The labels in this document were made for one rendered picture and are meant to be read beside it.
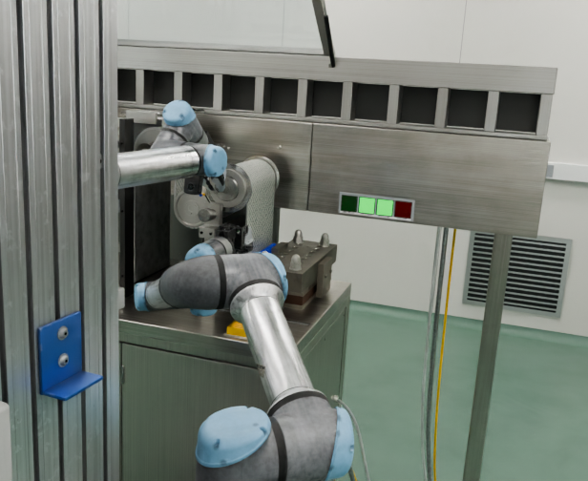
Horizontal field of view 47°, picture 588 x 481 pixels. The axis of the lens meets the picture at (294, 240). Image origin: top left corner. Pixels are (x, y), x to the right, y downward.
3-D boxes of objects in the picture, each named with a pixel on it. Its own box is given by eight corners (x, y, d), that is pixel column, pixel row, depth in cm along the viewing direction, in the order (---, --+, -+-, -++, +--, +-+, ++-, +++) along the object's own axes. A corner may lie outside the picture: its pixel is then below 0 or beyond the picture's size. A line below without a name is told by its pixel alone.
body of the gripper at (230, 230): (250, 224, 199) (234, 233, 188) (249, 253, 201) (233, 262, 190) (226, 221, 201) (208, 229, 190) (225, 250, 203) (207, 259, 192)
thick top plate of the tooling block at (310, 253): (250, 285, 205) (251, 266, 203) (292, 255, 242) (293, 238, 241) (301, 293, 200) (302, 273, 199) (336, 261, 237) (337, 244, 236)
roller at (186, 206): (173, 224, 213) (174, 187, 210) (208, 211, 236) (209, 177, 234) (208, 229, 209) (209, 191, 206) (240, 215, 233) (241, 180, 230)
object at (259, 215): (243, 264, 209) (246, 204, 205) (270, 247, 231) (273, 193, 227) (245, 264, 209) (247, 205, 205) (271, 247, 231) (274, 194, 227)
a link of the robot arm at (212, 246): (181, 277, 178) (182, 245, 176) (200, 266, 188) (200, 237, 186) (209, 281, 176) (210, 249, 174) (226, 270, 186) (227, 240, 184)
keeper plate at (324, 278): (315, 297, 217) (318, 263, 214) (324, 288, 226) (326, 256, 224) (323, 298, 216) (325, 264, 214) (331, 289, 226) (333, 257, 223)
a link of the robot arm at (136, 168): (61, 154, 126) (231, 136, 165) (24, 147, 131) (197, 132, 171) (64, 216, 128) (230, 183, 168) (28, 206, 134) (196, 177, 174)
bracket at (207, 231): (196, 303, 208) (199, 204, 201) (205, 297, 214) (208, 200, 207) (211, 305, 207) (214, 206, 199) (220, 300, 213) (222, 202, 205)
